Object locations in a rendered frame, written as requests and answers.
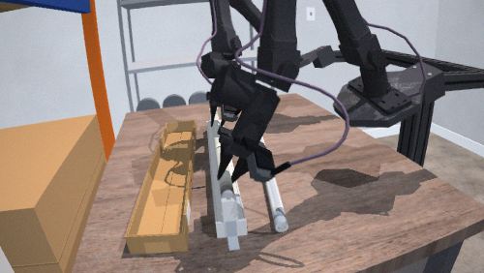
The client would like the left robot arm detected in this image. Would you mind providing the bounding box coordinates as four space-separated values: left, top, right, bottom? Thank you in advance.
210 0 412 183

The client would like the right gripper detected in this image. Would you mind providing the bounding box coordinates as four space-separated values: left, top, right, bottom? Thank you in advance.
206 91 237 127

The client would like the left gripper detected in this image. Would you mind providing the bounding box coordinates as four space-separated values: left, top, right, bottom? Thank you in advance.
217 109 275 184

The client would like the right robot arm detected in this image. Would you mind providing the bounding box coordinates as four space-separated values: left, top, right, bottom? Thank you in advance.
200 0 262 122

